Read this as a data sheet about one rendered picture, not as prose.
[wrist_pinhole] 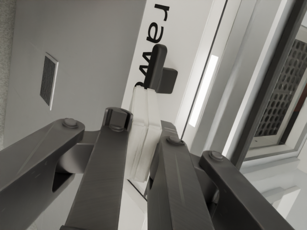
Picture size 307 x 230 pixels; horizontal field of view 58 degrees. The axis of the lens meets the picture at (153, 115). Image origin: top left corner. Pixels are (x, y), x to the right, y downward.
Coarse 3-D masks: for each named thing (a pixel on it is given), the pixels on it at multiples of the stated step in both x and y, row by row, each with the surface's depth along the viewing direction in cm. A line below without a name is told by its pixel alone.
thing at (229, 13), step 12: (228, 0) 28; (240, 0) 26; (228, 12) 28; (228, 24) 28; (216, 36) 29; (228, 36) 28; (216, 48) 29; (204, 72) 30; (216, 72) 29; (192, 108) 31; (192, 132) 31; (132, 180) 40
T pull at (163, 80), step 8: (160, 48) 28; (152, 56) 28; (160, 56) 28; (152, 64) 28; (160, 64) 28; (152, 72) 28; (160, 72) 29; (168, 72) 29; (176, 72) 30; (144, 80) 29; (152, 80) 28; (160, 80) 29; (168, 80) 30; (144, 88) 29; (152, 88) 29; (160, 88) 30; (168, 88) 30
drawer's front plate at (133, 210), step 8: (128, 184) 40; (128, 192) 38; (136, 192) 39; (128, 200) 38; (136, 200) 37; (144, 200) 38; (120, 208) 40; (128, 208) 38; (136, 208) 37; (144, 208) 36; (120, 216) 40; (128, 216) 38; (136, 216) 37; (144, 216) 35; (120, 224) 40; (128, 224) 38; (136, 224) 37; (144, 224) 36
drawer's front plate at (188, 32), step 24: (168, 0) 32; (192, 0) 29; (216, 0) 27; (144, 24) 35; (168, 24) 32; (192, 24) 29; (216, 24) 28; (144, 48) 35; (168, 48) 32; (192, 48) 29; (192, 72) 29; (168, 96) 32; (192, 96) 31; (168, 120) 32
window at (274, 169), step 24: (288, 48) 25; (288, 72) 25; (288, 96) 25; (264, 120) 26; (288, 120) 25; (264, 144) 26; (288, 144) 25; (240, 168) 28; (264, 168) 26; (288, 168) 25; (264, 192) 26; (288, 192) 25; (288, 216) 25
